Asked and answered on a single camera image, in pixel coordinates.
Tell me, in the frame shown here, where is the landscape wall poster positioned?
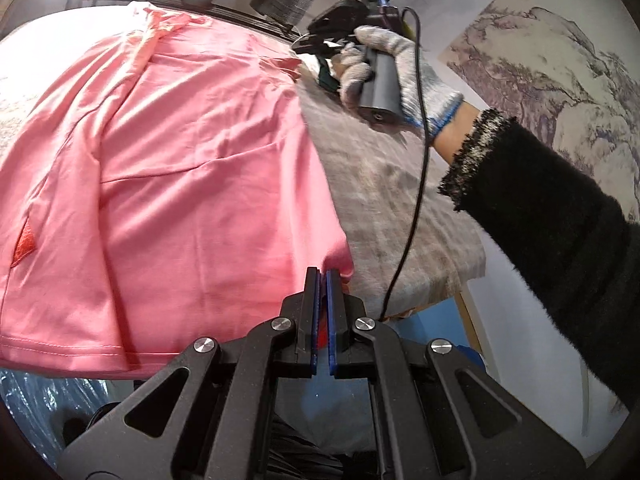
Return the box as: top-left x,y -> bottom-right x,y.
439,0 -> 640,201

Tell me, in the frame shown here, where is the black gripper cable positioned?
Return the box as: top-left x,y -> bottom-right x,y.
377,6 -> 432,323

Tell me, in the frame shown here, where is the black metal rack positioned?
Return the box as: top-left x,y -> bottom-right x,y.
80,0 -> 417,38

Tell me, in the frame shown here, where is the pink shirt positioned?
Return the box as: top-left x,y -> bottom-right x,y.
0,2 -> 356,378

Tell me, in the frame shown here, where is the blue box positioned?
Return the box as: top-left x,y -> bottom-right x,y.
389,302 -> 487,363

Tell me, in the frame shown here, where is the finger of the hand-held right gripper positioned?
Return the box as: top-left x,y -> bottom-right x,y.
291,32 -> 346,57
316,56 -> 343,96

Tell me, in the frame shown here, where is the person's right forearm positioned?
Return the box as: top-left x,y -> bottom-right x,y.
430,100 -> 640,413

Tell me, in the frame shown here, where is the grey plaid blanket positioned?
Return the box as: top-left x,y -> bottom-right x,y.
0,50 -> 488,321

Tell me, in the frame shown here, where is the blue plastic bag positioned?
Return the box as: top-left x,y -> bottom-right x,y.
0,367 -> 137,467

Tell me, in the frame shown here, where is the person's right hand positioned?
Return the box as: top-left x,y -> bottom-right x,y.
337,25 -> 463,140

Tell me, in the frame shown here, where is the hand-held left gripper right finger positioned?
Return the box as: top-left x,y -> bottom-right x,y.
325,269 -> 587,480

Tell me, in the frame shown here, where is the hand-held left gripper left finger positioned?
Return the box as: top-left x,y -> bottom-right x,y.
52,266 -> 321,480

